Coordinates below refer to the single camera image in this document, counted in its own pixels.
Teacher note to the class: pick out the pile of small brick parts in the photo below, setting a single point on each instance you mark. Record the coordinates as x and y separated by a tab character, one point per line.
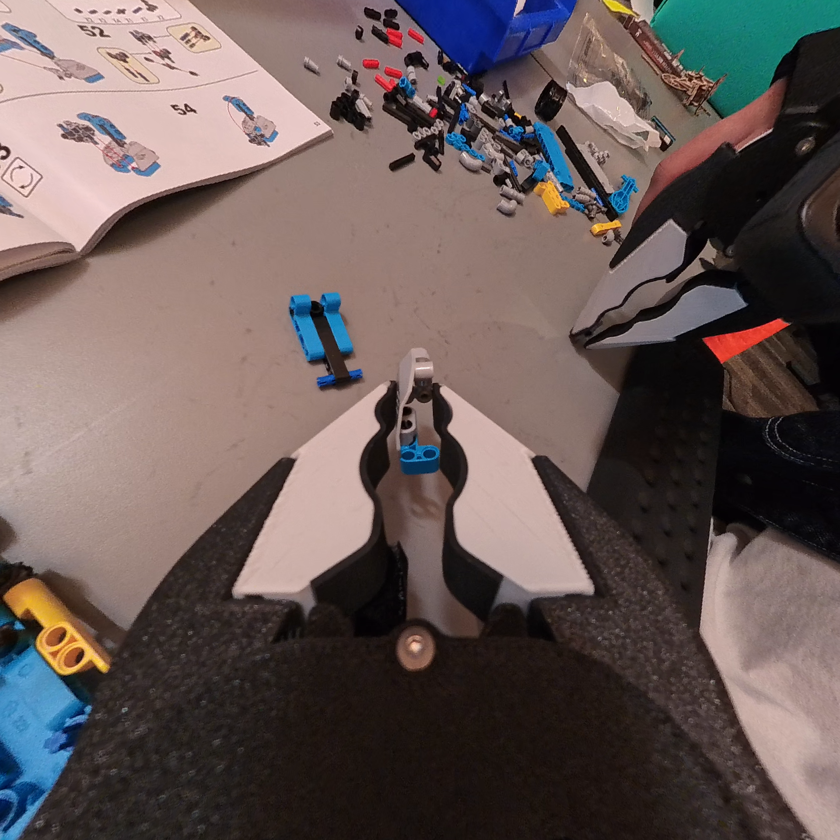
472	124

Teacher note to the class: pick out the blue beams black axle assembly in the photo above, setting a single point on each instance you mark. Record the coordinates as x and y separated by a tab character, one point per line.
315	328

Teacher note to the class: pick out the grey desk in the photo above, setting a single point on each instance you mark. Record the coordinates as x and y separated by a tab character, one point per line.
197	459

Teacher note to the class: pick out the teal container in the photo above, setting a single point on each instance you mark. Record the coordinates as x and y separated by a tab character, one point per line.
741	39

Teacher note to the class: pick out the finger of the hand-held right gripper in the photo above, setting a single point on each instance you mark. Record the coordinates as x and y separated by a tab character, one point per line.
695	308
636	269

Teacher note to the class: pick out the dark denim jeans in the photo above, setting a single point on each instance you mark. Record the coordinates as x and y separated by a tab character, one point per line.
781	479

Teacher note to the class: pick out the wooden model kit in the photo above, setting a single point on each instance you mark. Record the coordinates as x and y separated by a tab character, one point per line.
689	85

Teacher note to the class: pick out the black rubber tire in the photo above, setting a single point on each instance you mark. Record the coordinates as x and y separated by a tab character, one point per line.
550	100

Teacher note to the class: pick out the blue grey brick assembly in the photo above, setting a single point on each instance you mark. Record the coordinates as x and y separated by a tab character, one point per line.
413	394

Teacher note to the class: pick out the blue yellow brick vehicle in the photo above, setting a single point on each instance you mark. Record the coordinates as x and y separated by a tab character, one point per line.
39	689

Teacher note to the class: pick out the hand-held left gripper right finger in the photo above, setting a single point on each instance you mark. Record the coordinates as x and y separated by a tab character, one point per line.
518	518

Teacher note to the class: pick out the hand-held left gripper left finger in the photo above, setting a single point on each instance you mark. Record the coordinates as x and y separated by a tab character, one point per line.
315	518

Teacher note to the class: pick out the blue plastic bin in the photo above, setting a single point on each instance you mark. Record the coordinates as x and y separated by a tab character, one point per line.
485	26

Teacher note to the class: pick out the clear plastic bag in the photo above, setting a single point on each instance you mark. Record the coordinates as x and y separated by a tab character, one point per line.
610	105

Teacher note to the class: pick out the open instruction booklet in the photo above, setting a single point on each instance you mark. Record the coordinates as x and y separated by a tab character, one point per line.
131	131

